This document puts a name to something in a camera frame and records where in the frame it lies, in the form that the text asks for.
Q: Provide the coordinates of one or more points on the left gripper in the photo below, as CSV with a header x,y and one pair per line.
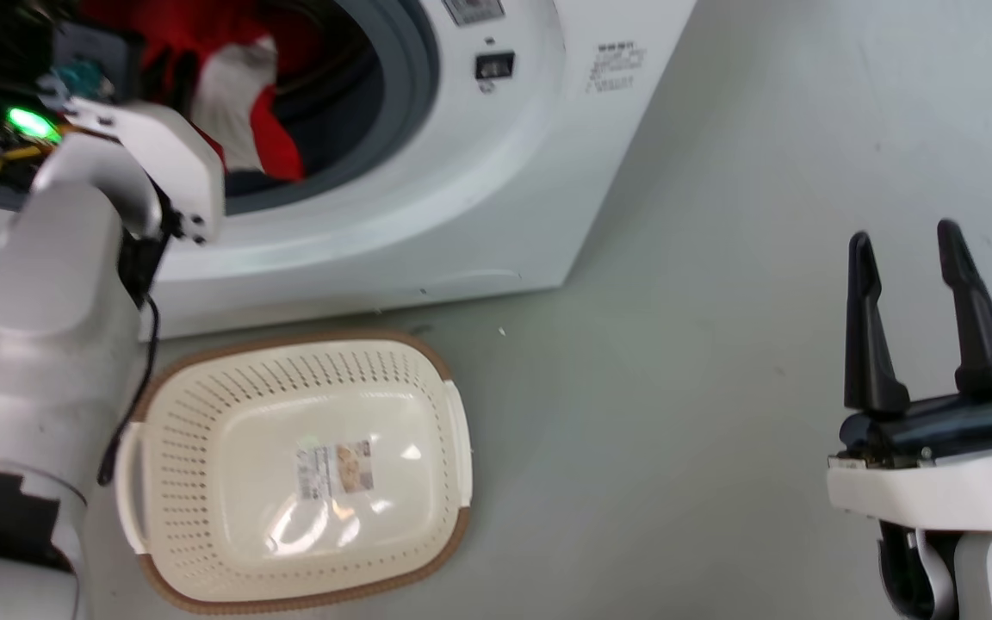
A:
x,y
177,164

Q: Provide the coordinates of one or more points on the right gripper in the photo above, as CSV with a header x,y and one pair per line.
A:
x,y
935,482

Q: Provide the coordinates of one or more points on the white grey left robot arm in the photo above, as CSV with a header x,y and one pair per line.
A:
x,y
40,344

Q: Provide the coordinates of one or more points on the white front-load washing machine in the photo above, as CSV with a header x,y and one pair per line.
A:
x,y
496,189

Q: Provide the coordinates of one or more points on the paper label sticker in basket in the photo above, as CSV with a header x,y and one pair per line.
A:
x,y
334,469

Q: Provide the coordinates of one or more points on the cream perforated laundry basket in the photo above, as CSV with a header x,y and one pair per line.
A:
x,y
229,525

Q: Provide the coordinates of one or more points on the white garment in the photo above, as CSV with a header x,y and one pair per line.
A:
x,y
233,95

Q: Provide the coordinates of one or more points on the red garment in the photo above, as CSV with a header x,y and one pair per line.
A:
x,y
195,26

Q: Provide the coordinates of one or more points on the grey rubber door gasket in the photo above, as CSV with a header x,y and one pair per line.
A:
x,y
406,95

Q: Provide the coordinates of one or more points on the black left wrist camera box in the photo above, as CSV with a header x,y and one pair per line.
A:
x,y
100,56

